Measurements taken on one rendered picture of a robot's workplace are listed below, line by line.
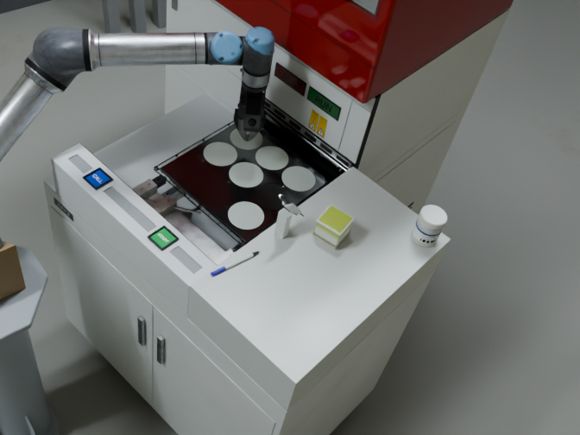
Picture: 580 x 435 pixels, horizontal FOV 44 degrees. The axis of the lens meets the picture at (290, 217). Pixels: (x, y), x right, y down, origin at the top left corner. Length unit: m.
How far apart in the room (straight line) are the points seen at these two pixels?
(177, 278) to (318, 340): 0.37
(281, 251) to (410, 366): 1.18
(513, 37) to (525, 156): 1.06
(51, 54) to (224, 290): 0.67
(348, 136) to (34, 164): 1.73
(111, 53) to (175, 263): 0.52
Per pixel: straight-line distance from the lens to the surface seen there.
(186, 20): 2.34
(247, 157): 2.10
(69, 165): 1.99
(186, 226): 1.94
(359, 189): 2.00
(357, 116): 1.95
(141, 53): 1.72
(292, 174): 2.08
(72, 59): 1.73
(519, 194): 3.64
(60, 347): 2.77
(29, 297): 1.91
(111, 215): 1.87
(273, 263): 1.78
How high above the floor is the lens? 2.39
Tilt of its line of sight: 49 degrees down
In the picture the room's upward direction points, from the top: 13 degrees clockwise
